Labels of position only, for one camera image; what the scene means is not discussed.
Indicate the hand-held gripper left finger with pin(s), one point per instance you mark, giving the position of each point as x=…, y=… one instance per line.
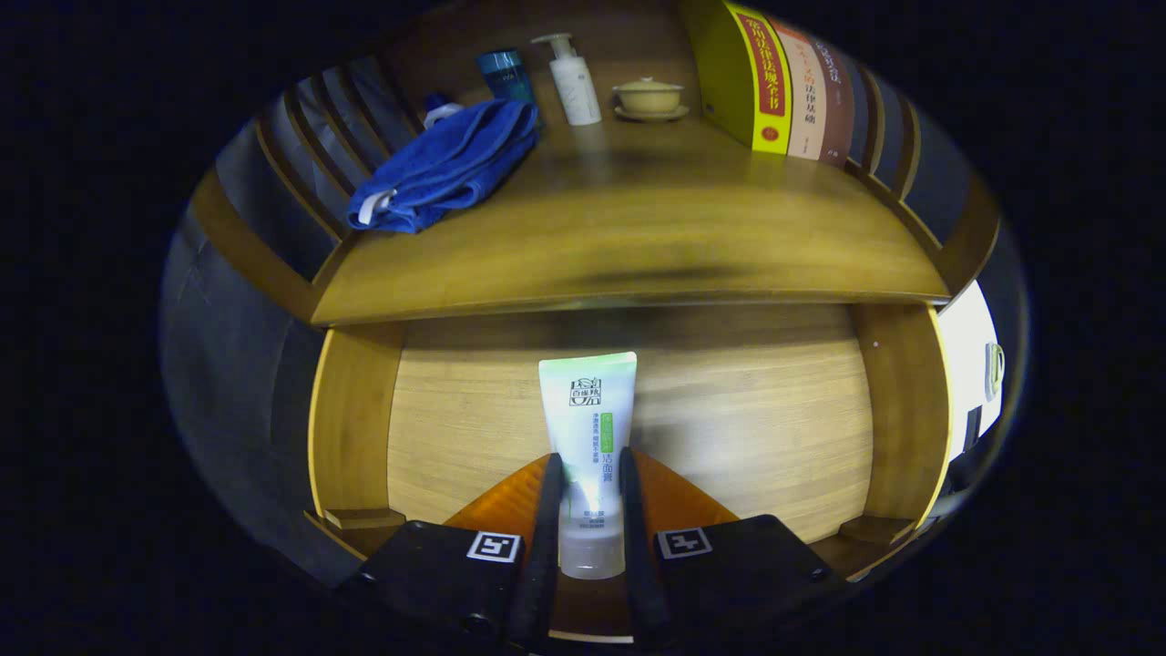
x=547, y=547

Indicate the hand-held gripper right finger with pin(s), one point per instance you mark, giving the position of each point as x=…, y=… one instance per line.
x=636, y=565

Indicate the white cleanser tube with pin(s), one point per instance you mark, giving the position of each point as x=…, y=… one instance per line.
x=588, y=410

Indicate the wooden drawer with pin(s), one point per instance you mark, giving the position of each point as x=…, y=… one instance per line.
x=747, y=410

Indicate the wooden countertop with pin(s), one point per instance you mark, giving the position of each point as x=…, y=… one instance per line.
x=638, y=219

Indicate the wooden cabinet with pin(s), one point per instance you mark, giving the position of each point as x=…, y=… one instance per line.
x=970, y=241

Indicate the black backdrop cloth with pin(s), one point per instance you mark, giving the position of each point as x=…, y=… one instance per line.
x=228, y=383

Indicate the blue towel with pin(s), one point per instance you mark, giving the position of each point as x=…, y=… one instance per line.
x=446, y=164

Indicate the white pump bottle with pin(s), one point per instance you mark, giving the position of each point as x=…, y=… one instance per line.
x=576, y=91

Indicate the tan lidded tea cup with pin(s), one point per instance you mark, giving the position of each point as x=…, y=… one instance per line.
x=649, y=98

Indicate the small blue-capped bottle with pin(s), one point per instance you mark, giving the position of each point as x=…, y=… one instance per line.
x=437, y=98

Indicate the teal bottle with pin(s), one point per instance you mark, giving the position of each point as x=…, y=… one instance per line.
x=504, y=75

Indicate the orange and beige book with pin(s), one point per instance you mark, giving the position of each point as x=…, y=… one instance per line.
x=806, y=109

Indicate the brown book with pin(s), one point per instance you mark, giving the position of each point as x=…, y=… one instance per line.
x=838, y=118

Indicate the yellow book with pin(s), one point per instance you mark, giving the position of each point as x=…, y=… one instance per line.
x=724, y=82

